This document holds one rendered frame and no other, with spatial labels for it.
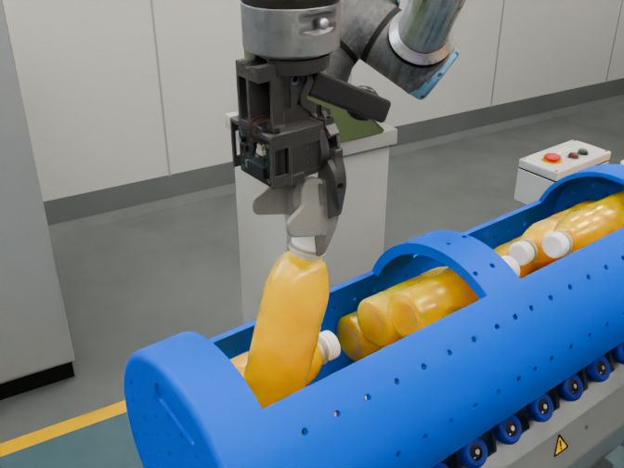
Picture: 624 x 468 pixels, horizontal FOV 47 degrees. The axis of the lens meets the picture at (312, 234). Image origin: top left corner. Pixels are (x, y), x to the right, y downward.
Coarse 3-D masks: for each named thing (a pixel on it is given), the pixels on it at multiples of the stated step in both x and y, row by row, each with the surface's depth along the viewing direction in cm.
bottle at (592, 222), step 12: (588, 204) 116; (600, 204) 114; (612, 204) 114; (564, 216) 113; (576, 216) 111; (588, 216) 111; (600, 216) 112; (612, 216) 113; (564, 228) 111; (576, 228) 110; (588, 228) 110; (600, 228) 110; (612, 228) 112; (576, 240) 109; (588, 240) 110
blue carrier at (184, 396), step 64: (576, 192) 129; (384, 256) 104; (448, 256) 93; (576, 256) 99; (448, 320) 85; (512, 320) 90; (576, 320) 96; (128, 384) 85; (192, 384) 71; (320, 384) 75; (384, 384) 78; (448, 384) 83; (512, 384) 90; (192, 448) 72; (256, 448) 69; (320, 448) 73; (384, 448) 78; (448, 448) 87
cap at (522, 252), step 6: (522, 240) 116; (516, 246) 115; (522, 246) 115; (528, 246) 115; (510, 252) 117; (516, 252) 116; (522, 252) 115; (528, 252) 114; (516, 258) 116; (522, 258) 115; (528, 258) 114; (522, 264) 116
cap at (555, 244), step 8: (552, 232) 110; (544, 240) 110; (552, 240) 109; (560, 240) 108; (544, 248) 111; (552, 248) 110; (560, 248) 108; (568, 248) 109; (552, 256) 110; (560, 256) 109
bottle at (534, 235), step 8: (568, 208) 124; (576, 208) 123; (552, 216) 120; (560, 216) 120; (536, 224) 119; (544, 224) 118; (552, 224) 118; (528, 232) 118; (536, 232) 117; (544, 232) 116; (520, 240) 117; (528, 240) 116; (536, 240) 116; (536, 248) 115; (536, 256) 115; (544, 256) 116
